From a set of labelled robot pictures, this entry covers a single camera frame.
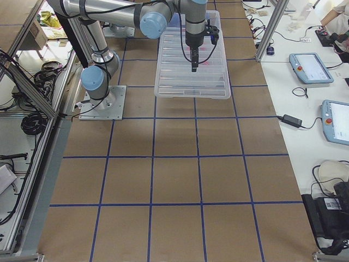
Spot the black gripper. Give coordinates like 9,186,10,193
185,19,219,72

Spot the clear plastic box lid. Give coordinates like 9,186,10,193
153,27,232,101

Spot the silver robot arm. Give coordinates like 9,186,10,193
49,1,222,99

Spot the far teach pendant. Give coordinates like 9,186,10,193
288,52,334,84

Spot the teach pendant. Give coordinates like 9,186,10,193
288,52,334,84
321,99,348,145

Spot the black power adapter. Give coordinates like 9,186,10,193
277,114,302,128

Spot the near teach pendant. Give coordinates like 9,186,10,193
321,99,348,145

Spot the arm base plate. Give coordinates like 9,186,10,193
78,86,127,121

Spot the aluminium frame post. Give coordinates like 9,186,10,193
255,0,289,62

